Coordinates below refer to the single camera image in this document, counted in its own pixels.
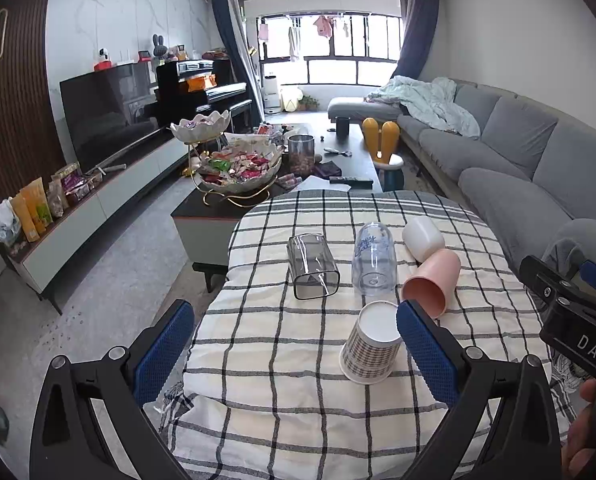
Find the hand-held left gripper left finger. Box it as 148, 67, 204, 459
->
29, 299, 195, 480

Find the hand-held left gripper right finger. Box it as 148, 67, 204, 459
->
396, 299, 562, 480

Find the pink cup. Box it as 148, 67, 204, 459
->
401, 248, 462, 317

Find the plaid paper cup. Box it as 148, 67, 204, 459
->
339, 301, 403, 385

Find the clear printed plastic cup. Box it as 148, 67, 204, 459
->
351, 221, 397, 297

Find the white cup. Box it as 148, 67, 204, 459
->
402, 215, 446, 264

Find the square clear glass cup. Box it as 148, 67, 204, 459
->
287, 233, 342, 301

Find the person's right hand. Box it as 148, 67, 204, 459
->
560, 379, 596, 480

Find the grey cloth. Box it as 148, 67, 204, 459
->
542, 218, 596, 276

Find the grey sofa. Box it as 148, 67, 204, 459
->
327, 76, 596, 273

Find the checkered cloth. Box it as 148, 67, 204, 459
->
159, 190, 579, 480

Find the dark coffee table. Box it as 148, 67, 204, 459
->
170, 121, 384, 292

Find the white television cabinet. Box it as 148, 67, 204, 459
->
7, 134, 195, 313

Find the black remote control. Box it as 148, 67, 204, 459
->
329, 175, 374, 189

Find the purple snack packet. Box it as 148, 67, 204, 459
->
58, 162, 99, 206

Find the orange snack bag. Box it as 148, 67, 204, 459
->
10, 177, 55, 244

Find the large white candy bowl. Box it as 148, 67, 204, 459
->
192, 142, 284, 197

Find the white paper sheet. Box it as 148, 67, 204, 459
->
292, 175, 353, 194

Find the white plastic bag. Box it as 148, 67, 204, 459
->
0, 199, 22, 247

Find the light blue blanket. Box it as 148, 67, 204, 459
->
365, 75, 482, 140

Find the yellow rabbit ear stool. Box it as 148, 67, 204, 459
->
361, 117, 404, 194

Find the small white petal bowl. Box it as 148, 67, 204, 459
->
170, 109, 233, 145

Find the clear jar of nuts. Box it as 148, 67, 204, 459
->
287, 133, 317, 177

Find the flat screen television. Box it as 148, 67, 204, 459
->
59, 62, 160, 174

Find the black piano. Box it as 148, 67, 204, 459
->
155, 58, 254, 132

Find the blue curtain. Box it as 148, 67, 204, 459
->
394, 0, 440, 81
208, 0, 259, 127

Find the white air purifier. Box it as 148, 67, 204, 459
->
262, 74, 283, 111

